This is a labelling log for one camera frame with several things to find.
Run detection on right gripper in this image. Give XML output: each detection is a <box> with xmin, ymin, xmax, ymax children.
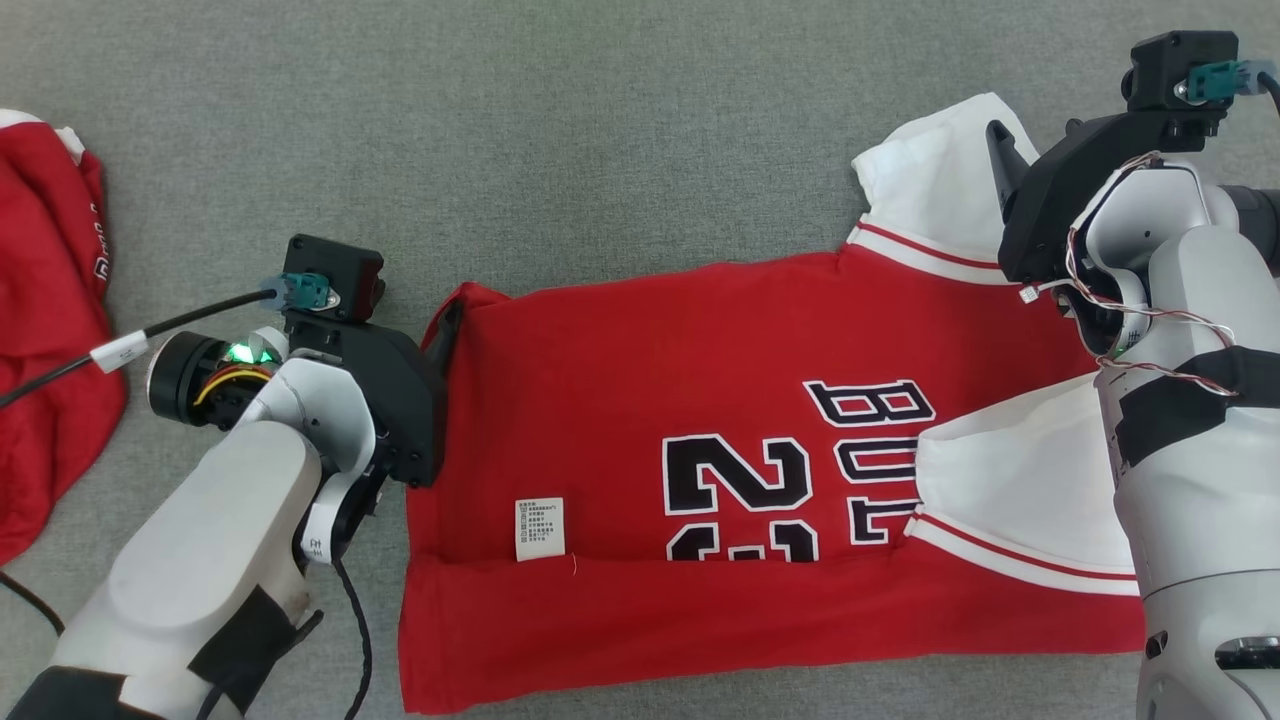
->
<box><xmin>985</xmin><ymin>105</ymin><xmax>1229</xmax><ymax>286</ymax></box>

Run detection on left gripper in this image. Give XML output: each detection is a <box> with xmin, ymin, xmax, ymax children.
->
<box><xmin>285</xmin><ymin>299</ymin><xmax>466</xmax><ymax>491</ymax></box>

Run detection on red basketball jersey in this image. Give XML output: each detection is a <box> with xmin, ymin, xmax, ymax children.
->
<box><xmin>398</xmin><ymin>93</ymin><xmax>1151</xmax><ymax>716</ymax></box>

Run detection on red shorts with white trim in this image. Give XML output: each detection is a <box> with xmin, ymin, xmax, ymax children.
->
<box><xmin>0</xmin><ymin>108</ymin><xmax>129</xmax><ymax>566</ymax></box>

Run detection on black right camera cable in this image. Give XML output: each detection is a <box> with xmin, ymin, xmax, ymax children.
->
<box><xmin>1178</xmin><ymin>58</ymin><xmax>1280</xmax><ymax>131</ymax></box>

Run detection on black camera cable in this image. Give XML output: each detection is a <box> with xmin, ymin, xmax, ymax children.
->
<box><xmin>1178</xmin><ymin>58</ymin><xmax>1280</xmax><ymax>131</ymax></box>
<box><xmin>0</xmin><ymin>272</ymin><xmax>331</xmax><ymax>636</ymax></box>

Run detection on thin red white twisted wire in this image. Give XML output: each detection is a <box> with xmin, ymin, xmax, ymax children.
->
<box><xmin>1020</xmin><ymin>150</ymin><xmax>1241</xmax><ymax>401</ymax></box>

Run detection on black left camera cable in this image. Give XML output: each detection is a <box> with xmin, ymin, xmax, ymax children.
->
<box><xmin>0</xmin><ymin>272</ymin><xmax>331</xmax><ymax>636</ymax></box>

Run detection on black braided cable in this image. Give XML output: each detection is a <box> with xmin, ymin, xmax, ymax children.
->
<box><xmin>333</xmin><ymin>558</ymin><xmax>375</xmax><ymax>720</ymax></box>

